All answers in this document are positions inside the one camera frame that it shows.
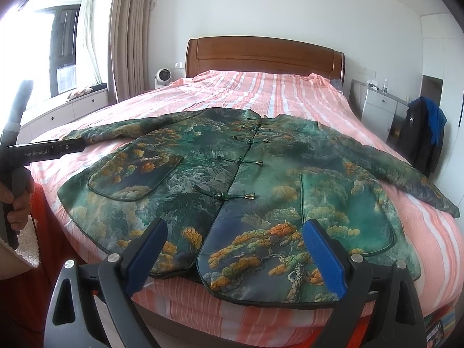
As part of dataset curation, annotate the wooden headboard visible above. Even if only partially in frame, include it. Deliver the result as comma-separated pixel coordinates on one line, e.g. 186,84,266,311
186,37,346,85

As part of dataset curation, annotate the white wardrobe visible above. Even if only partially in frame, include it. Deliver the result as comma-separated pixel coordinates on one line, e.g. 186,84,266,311
420,12,464,124

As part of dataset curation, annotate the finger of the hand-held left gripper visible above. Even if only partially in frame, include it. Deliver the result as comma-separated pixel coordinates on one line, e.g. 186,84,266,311
58,138,87,156

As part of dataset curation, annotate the green landscape print jacket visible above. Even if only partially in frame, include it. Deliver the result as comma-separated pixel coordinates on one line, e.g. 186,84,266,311
58,107,461,303

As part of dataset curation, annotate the person's left hand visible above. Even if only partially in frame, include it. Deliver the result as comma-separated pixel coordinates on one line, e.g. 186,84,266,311
0,177,36,233

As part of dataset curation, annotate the bed with pink striped sheet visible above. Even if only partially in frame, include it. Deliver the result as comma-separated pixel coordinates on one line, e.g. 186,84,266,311
27,69,464,348

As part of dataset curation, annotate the patterned cushion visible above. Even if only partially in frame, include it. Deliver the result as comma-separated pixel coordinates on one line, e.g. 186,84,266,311
66,86,93,101

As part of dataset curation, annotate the white sheer curtain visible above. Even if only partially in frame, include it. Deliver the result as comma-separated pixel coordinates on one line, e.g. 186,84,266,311
77,0,103,88

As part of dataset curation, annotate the beige curtain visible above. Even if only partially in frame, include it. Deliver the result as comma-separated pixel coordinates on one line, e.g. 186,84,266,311
108,0,157,104

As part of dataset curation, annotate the window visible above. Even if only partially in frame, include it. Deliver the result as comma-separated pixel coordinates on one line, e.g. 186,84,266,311
50,4,82,97

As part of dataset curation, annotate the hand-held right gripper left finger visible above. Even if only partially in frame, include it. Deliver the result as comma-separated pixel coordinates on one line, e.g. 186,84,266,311
43,218,169,348

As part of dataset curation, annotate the black and blue hanging jacket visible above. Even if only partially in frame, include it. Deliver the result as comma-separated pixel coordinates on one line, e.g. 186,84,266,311
393,96,449,179

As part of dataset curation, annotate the white round fan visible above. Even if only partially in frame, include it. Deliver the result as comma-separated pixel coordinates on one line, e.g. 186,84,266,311
154,68,175,90

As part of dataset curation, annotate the white nightstand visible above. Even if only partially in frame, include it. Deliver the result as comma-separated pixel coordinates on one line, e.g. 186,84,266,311
360,83,411,143

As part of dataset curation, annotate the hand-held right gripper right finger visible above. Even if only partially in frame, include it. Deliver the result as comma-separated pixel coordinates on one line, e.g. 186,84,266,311
303,219,425,348

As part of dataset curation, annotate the colourful printed item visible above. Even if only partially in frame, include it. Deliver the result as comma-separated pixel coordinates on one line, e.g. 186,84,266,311
423,308,458,348

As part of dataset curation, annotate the white window seat cabinet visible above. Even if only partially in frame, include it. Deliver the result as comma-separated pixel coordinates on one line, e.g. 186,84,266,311
18,83,109,145

